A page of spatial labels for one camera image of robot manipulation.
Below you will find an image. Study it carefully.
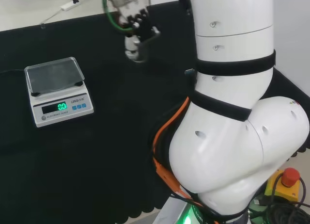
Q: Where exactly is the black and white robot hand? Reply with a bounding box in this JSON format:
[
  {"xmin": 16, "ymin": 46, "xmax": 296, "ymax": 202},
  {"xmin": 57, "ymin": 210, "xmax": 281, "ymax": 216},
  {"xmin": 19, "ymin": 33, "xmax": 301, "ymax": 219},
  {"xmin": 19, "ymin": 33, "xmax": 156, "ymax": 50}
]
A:
[{"xmin": 118, "ymin": 5, "xmax": 162, "ymax": 62}]

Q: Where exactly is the clear glass beaker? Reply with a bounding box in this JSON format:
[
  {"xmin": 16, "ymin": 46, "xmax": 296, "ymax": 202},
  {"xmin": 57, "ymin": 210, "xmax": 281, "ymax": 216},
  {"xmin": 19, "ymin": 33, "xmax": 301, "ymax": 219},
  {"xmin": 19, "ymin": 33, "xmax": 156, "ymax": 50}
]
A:
[{"xmin": 124, "ymin": 35, "xmax": 147, "ymax": 63}]

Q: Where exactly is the white power strip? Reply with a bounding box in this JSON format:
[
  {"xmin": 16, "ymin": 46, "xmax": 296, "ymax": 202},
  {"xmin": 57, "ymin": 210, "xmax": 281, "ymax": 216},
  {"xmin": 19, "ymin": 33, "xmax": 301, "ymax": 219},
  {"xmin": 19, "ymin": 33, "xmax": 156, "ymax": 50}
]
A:
[{"xmin": 60, "ymin": 0, "xmax": 82, "ymax": 11}]

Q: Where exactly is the white electronic balance steel pan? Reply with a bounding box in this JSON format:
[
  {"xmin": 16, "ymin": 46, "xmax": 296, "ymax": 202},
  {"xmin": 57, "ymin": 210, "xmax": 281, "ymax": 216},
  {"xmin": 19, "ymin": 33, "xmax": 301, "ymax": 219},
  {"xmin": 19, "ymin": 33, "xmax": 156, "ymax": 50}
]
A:
[{"xmin": 24, "ymin": 56, "xmax": 94, "ymax": 128}]

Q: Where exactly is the black bench cloth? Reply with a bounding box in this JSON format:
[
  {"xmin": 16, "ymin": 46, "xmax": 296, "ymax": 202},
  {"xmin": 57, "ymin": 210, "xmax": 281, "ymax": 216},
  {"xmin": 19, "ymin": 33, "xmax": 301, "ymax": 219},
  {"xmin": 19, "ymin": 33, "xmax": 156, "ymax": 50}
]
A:
[{"xmin": 0, "ymin": 0, "xmax": 310, "ymax": 219}]

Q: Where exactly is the white partition panel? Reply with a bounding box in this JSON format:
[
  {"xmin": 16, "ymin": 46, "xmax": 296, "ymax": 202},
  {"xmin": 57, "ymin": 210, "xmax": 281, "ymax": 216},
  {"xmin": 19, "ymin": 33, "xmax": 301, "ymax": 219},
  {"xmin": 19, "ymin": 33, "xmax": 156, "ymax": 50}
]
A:
[{"xmin": 272, "ymin": 0, "xmax": 310, "ymax": 97}]

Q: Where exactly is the yellow stop button red cap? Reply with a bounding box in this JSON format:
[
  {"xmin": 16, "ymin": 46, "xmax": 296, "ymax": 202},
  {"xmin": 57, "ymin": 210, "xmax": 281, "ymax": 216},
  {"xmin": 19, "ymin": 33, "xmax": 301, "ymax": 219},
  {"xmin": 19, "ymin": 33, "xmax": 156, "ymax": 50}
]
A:
[{"xmin": 263, "ymin": 167, "xmax": 302, "ymax": 205}]

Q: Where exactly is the green robot cable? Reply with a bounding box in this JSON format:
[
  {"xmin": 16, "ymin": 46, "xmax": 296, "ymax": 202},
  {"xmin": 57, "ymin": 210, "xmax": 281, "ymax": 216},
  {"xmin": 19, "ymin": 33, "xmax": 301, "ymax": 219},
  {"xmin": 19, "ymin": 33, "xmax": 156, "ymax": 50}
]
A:
[{"xmin": 101, "ymin": 0, "xmax": 134, "ymax": 33}]

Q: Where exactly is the grey power strip cable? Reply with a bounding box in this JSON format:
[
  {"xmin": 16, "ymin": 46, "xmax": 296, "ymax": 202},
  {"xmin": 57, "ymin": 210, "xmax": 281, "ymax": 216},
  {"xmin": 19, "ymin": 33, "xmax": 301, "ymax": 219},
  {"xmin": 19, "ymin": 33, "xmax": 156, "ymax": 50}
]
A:
[{"xmin": 40, "ymin": 8, "xmax": 64, "ymax": 25}]

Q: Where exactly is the black balance power cable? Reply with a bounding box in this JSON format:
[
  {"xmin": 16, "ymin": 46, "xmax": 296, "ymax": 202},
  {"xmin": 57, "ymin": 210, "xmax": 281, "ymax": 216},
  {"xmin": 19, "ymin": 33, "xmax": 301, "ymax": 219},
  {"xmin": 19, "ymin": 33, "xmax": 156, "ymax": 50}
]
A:
[{"xmin": 0, "ymin": 68, "xmax": 26, "ymax": 76}]

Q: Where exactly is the orange robot cable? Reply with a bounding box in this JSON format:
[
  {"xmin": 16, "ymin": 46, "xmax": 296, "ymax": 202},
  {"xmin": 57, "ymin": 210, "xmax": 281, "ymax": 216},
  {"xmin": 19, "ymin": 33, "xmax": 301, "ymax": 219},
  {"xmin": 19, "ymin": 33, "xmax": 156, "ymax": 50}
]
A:
[{"xmin": 152, "ymin": 96, "xmax": 206, "ymax": 208}]

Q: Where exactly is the thick black cable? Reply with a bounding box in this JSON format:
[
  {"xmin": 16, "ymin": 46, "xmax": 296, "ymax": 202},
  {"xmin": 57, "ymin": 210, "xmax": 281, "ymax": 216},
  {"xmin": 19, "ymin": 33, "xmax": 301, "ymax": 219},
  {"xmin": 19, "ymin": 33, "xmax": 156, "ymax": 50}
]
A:
[{"xmin": 251, "ymin": 175, "xmax": 310, "ymax": 224}]

